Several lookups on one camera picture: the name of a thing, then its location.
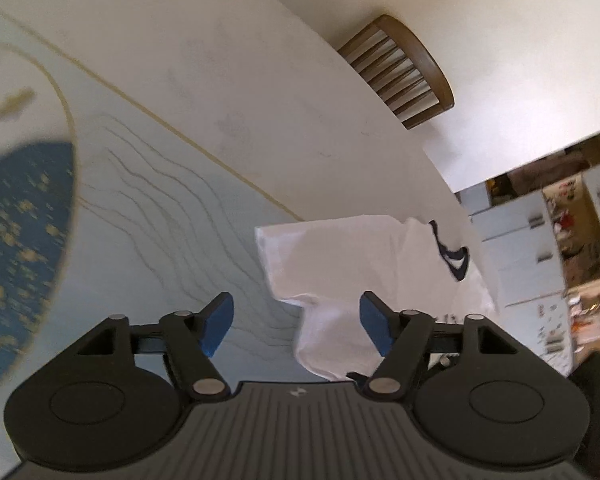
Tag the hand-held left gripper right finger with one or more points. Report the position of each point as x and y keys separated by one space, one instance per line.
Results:
x=375 y=325

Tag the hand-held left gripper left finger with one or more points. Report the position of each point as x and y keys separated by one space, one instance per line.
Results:
x=217 y=322

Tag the white t-shirt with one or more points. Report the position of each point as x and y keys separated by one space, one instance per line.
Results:
x=340 y=260

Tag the white cabinet with stickers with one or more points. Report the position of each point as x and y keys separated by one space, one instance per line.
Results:
x=510 y=260

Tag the printed white tablecloth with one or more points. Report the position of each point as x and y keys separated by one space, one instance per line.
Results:
x=180 y=110

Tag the wooden slat-back chair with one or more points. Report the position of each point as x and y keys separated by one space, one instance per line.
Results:
x=430 y=67

